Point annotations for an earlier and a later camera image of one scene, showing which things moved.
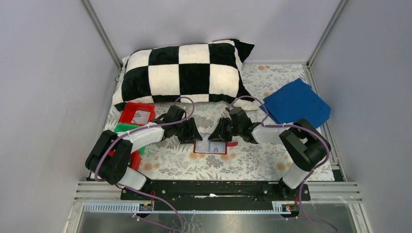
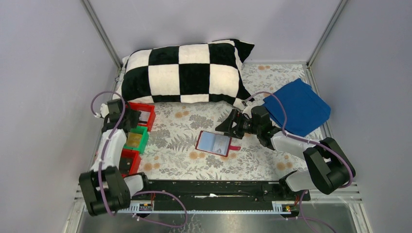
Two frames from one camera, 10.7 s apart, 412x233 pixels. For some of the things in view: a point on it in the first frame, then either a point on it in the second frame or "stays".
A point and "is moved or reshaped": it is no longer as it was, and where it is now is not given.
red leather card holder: (205, 146) is moved or reshaped
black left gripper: (185, 130) -> (129, 116)
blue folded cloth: (296, 102) stays
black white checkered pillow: (207, 72) stays
